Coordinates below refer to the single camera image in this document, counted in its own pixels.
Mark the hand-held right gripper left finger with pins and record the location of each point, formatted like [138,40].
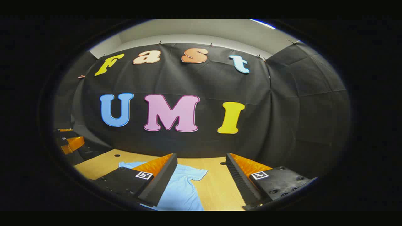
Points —
[160,185]

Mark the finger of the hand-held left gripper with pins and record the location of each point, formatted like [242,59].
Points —
[66,133]
[73,144]

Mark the light blue T-shirt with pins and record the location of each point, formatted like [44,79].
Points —
[182,188]

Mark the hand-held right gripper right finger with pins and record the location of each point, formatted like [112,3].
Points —
[241,185]

